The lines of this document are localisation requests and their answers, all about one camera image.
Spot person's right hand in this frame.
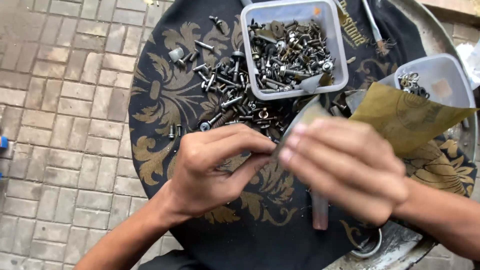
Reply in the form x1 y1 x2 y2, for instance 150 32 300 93
279 118 410 228

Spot person's left hand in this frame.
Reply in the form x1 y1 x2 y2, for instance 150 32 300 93
167 123 277 223

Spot yellow-backed sandpaper sheet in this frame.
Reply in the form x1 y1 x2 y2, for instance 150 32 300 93
274 82 479 160

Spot small sandpaper piece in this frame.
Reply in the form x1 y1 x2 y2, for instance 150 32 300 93
294 72 334 94

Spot pinkish plastic tube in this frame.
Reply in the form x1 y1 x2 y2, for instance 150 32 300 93
311 189 330 231

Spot pile of loose bolts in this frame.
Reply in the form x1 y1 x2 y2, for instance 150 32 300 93
192 50 299 144

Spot heap of screws in container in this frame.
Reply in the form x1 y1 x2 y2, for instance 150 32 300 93
248 19 336 94

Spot square white plastic container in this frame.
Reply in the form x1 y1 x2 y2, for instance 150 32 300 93
240 0 349 101

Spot round metal lid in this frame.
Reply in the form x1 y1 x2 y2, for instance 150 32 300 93
350 228 383 259

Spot bunch of metal washers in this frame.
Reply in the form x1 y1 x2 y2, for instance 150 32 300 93
398 72 431 100

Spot black cloth with gold print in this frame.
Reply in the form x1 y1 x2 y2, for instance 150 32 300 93
128 0 478 270

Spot paint brush with frayed bristles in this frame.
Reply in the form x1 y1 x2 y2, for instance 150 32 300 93
361 0 395 57

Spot small grey metal block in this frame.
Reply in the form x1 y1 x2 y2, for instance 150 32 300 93
168 47 185 63

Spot clear plastic container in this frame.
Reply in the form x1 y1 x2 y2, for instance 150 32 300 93
378 53 477 130

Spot round metal tray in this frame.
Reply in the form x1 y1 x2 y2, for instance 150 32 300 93
322 0 480 270

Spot person's black trousers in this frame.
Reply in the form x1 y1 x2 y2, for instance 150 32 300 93
138 249 211 270

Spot white plastic bag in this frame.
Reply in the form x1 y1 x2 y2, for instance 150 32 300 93
455 39 480 91

